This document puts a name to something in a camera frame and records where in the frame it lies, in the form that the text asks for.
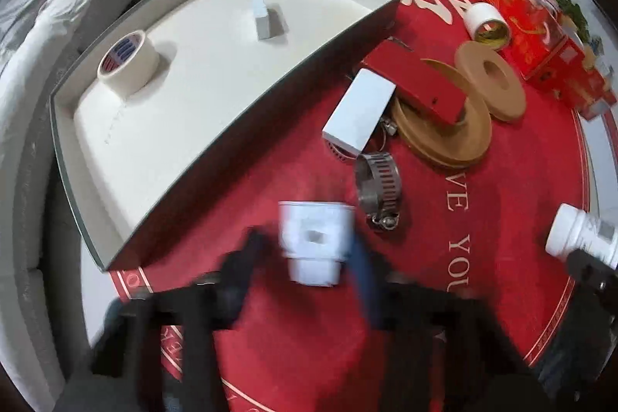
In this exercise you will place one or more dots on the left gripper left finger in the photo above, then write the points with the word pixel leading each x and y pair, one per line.
pixel 235 276

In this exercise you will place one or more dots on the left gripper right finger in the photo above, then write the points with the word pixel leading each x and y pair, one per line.
pixel 369 270

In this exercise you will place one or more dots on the white plug adapter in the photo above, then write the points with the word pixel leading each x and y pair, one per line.
pixel 315 238

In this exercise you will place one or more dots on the white pill bottle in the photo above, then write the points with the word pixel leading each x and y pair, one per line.
pixel 574 229

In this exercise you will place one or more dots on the small wooden disc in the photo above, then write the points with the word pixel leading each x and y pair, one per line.
pixel 494 79

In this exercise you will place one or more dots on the red round tablecloth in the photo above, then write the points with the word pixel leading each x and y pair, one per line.
pixel 485 228

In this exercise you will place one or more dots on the grey white shallow tray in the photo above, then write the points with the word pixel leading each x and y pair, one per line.
pixel 129 166

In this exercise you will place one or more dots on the white rectangular box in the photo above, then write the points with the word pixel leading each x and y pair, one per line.
pixel 356 116

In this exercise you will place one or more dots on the grey covered sofa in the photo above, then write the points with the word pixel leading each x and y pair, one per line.
pixel 58 30

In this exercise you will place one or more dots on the red flip case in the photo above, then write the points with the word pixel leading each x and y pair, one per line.
pixel 419 85

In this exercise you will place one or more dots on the cream masking tape roll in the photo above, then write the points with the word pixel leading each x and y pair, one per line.
pixel 129 64

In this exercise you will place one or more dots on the small white block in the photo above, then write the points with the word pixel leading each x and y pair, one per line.
pixel 268 21

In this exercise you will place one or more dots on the white double-sided tape roll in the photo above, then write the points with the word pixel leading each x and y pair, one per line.
pixel 485 25

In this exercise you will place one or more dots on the red gift box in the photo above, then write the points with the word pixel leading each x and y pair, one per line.
pixel 546 50

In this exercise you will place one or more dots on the metal hose clamp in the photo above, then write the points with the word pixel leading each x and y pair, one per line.
pixel 379 188

